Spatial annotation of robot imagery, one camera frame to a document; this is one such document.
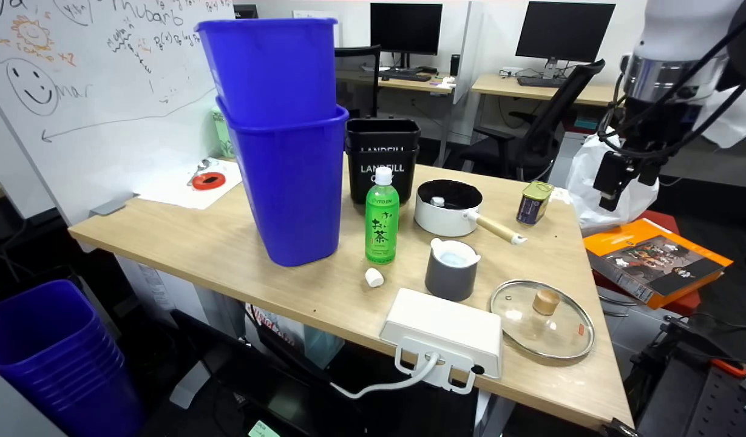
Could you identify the small white cap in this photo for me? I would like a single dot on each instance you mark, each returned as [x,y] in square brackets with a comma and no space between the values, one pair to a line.
[437,201]

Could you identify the orange printed box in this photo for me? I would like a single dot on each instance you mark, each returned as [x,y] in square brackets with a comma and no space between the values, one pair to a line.
[658,261]

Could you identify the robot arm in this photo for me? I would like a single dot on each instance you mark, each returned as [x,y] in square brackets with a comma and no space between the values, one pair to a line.
[676,30]

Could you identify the black cylinder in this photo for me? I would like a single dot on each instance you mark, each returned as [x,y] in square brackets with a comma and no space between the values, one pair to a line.
[454,65]

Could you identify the black monitor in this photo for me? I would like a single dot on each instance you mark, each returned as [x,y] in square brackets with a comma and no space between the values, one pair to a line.
[406,27]
[564,30]

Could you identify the stack of blue bins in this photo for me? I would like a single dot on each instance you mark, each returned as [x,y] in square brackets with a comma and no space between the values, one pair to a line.
[51,358]

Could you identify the white desk partition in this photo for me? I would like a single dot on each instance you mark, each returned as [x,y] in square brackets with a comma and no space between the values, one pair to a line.
[468,48]

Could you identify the printed cardboard box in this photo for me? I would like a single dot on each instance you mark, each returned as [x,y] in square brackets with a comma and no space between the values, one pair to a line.
[275,325]

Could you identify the small metal tool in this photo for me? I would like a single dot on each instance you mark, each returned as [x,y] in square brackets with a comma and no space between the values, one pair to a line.
[200,169]

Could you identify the white paper sheet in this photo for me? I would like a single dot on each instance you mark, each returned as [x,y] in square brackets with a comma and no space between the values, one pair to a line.
[172,194]

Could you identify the black keyboard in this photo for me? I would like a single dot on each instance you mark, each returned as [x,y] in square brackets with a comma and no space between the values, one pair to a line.
[407,76]
[539,81]

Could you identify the glass lid with wooden knob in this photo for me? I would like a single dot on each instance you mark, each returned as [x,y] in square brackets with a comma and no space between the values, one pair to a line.
[542,328]

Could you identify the grey cup with white lid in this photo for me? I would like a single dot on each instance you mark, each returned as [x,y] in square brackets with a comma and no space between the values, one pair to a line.
[450,276]

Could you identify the white bottle cap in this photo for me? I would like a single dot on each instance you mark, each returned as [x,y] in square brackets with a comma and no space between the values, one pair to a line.
[374,278]

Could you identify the black office chair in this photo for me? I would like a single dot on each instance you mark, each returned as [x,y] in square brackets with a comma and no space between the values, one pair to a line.
[530,142]
[357,79]

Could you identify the white plastic bag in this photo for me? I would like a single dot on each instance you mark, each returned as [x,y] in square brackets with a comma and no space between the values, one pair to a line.
[585,182]

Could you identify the blue plastic bin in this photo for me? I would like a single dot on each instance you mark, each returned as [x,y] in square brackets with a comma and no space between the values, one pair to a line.
[269,67]
[291,188]

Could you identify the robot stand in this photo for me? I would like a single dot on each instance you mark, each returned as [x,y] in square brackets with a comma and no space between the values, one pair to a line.
[700,400]

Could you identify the red tape roll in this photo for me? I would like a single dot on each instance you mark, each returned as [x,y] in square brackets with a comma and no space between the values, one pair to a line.
[209,181]

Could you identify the green carton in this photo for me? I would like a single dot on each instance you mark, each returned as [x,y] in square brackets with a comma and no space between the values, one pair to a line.
[222,136]

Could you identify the green tea bottle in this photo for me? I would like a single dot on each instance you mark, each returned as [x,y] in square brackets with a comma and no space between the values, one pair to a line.
[382,224]

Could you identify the white box device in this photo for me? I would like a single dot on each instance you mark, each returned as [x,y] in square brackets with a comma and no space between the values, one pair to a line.
[439,331]

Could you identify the dark blue and gold can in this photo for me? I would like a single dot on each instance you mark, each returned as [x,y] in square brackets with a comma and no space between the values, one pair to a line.
[533,206]

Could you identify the black waste bin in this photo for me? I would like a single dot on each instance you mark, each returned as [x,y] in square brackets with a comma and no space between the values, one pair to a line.
[382,130]
[363,176]

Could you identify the wooden desk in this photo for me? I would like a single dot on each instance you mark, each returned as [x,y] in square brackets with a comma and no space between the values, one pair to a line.
[421,85]
[591,94]

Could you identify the whiteboard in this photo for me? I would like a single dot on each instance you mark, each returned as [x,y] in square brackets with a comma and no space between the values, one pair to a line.
[105,91]

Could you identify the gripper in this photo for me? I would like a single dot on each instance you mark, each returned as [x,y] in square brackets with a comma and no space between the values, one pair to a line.
[655,124]

